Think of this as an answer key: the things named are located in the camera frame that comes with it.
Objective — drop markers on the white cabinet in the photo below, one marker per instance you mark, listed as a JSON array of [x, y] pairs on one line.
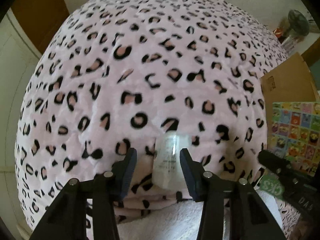
[[18, 61]]

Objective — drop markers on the green bricks toy box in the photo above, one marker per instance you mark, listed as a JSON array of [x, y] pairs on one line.
[[271, 184]]

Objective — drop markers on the black standing fan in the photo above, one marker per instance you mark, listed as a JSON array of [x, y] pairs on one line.
[[298, 26]]

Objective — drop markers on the red snack package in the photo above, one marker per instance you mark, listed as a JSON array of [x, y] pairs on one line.
[[278, 32]]

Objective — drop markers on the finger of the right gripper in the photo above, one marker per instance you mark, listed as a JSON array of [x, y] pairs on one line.
[[277, 165]]

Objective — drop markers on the pink leopard print blanket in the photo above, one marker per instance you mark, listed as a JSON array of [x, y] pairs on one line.
[[122, 73]]

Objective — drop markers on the colourful cartoon sticker box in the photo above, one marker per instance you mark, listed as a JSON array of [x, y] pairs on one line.
[[295, 134]]

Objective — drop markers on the brown cardboard box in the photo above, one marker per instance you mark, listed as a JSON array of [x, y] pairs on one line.
[[291, 81]]

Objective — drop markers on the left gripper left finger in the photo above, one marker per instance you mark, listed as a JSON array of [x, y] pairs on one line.
[[65, 218]]

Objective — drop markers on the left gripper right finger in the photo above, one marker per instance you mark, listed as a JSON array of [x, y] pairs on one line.
[[229, 207]]

